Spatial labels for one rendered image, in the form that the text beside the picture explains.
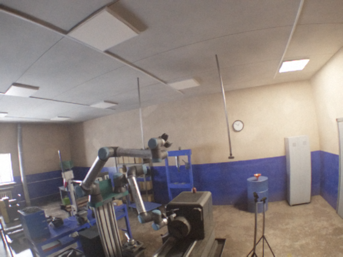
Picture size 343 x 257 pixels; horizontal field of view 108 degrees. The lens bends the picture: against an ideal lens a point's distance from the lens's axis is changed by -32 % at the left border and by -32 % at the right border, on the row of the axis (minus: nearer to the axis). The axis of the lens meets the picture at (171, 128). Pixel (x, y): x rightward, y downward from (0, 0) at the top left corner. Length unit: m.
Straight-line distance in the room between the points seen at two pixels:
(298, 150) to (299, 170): 0.52
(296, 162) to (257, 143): 1.28
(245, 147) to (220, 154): 0.74
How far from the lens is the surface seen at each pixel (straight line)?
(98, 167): 1.95
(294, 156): 4.97
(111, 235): 2.96
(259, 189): 4.79
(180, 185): 5.34
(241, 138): 5.30
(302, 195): 5.32
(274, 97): 5.45
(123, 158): 6.46
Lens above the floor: 2.13
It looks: 4 degrees up
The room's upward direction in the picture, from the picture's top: 6 degrees counter-clockwise
